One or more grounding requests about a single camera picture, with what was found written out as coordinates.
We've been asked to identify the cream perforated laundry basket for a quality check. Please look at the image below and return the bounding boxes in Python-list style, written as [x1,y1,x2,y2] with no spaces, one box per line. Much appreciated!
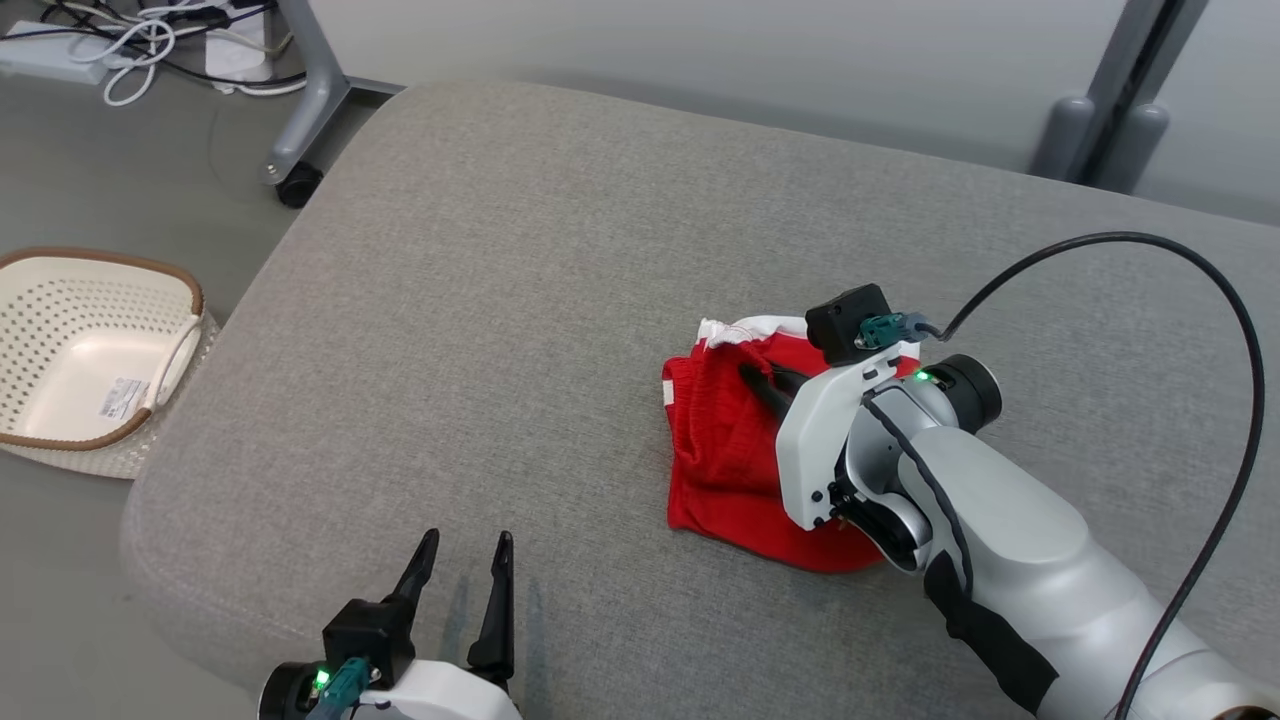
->
[0,247,206,453]

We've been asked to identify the white adapter box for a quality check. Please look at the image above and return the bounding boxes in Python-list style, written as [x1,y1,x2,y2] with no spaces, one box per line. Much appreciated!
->
[205,8,276,83]

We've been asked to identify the red shorts with white stripe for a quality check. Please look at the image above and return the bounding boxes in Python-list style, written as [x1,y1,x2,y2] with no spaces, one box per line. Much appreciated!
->
[662,315,926,574]

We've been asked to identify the grey cart leg with caster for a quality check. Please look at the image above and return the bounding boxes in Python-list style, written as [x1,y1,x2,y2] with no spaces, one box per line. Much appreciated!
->
[265,0,406,209]

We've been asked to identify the black cable with teal plug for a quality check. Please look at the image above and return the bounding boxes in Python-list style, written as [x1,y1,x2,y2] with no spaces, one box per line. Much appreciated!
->
[860,232,1266,720]
[305,657,373,720]

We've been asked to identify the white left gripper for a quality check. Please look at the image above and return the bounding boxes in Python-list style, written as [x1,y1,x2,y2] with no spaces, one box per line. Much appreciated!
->
[350,529,521,720]

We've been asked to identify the white cables and power strip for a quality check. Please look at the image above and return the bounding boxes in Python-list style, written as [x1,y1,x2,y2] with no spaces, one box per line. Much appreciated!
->
[40,0,306,93]

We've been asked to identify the grey partition post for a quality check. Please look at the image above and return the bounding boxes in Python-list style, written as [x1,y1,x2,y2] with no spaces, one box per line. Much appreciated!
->
[1030,0,1196,193]

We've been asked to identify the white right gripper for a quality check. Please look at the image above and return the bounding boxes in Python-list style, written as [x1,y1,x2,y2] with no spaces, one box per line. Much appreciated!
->
[738,340,926,531]

